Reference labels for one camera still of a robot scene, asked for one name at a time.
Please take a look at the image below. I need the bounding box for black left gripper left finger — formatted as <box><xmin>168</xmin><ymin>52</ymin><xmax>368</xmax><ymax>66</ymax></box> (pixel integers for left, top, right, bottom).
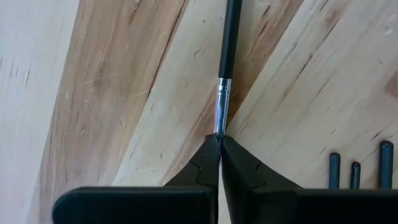
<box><xmin>164</xmin><ymin>134</ymin><xmax>221</xmax><ymax>189</ymax></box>

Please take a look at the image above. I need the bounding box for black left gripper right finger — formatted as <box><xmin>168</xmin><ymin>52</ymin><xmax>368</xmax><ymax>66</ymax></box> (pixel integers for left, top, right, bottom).
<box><xmin>220</xmin><ymin>135</ymin><xmax>305</xmax><ymax>224</ymax></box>

